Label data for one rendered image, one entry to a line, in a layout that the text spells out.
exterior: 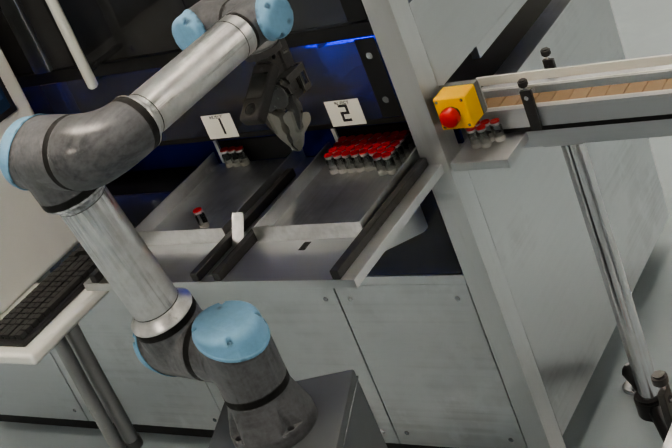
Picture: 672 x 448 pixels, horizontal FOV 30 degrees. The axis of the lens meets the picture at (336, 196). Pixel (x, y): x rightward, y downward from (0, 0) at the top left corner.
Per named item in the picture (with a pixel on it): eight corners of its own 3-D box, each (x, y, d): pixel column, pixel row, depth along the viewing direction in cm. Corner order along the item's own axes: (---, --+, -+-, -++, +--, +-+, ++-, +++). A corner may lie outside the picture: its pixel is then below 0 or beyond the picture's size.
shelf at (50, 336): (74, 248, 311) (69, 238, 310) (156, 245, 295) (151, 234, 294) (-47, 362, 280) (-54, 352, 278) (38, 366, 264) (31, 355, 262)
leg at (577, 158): (643, 401, 294) (555, 120, 261) (681, 403, 288) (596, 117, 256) (632, 427, 287) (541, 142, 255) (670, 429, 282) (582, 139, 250)
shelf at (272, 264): (205, 173, 300) (202, 166, 300) (459, 152, 261) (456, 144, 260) (86, 291, 267) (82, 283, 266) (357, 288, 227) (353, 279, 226)
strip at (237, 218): (242, 235, 258) (232, 212, 256) (254, 235, 256) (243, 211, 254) (207, 275, 248) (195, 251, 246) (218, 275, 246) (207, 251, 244)
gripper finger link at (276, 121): (311, 138, 236) (293, 95, 232) (296, 154, 232) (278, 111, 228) (297, 139, 238) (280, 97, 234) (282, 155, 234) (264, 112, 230)
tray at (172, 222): (218, 164, 297) (212, 152, 295) (306, 157, 282) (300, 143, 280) (137, 245, 273) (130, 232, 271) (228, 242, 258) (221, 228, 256)
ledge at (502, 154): (478, 137, 264) (475, 129, 263) (534, 132, 256) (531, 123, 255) (452, 171, 254) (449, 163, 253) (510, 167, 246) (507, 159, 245)
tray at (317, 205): (333, 155, 277) (327, 141, 276) (434, 145, 263) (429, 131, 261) (258, 241, 253) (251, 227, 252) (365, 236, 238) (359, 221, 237)
